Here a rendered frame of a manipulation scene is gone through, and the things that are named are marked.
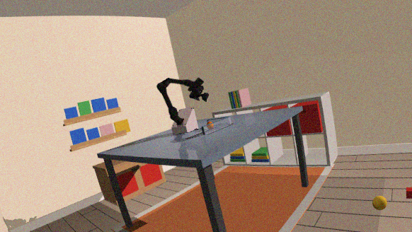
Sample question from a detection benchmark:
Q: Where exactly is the clear l-shaped low wall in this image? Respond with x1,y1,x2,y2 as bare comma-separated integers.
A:
204,117,231,134

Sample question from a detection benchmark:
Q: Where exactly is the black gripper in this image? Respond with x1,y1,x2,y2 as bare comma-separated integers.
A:
189,89,209,102

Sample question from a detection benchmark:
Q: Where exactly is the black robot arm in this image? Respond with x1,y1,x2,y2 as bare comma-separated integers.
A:
156,78,204,125

